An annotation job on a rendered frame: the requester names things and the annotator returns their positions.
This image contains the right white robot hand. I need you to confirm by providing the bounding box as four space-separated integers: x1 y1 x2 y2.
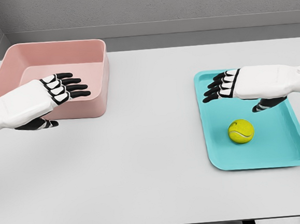
201 64 292 117

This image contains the blue plastic tray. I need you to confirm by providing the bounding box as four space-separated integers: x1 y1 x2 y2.
193 63 300 174

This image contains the yellow tennis ball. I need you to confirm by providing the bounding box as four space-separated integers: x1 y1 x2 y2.
227 118 255 146

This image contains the pink plastic basket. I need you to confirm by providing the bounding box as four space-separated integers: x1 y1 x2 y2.
0 37 114 126

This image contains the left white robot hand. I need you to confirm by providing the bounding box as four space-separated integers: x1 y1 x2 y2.
0 71 94 133

